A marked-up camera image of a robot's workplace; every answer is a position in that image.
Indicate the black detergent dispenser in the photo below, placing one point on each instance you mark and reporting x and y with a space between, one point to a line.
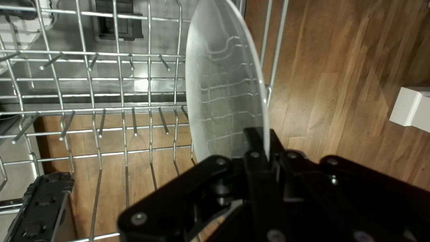
119 20

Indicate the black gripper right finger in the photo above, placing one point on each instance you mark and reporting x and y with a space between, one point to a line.
350 196

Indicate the black cutlery basket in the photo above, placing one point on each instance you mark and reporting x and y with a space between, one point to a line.
41 205

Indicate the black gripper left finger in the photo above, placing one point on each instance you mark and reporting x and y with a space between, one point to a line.
189 201

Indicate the white block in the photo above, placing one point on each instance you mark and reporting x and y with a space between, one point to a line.
411 107

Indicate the white dinner plate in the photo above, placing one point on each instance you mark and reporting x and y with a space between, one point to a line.
224 80

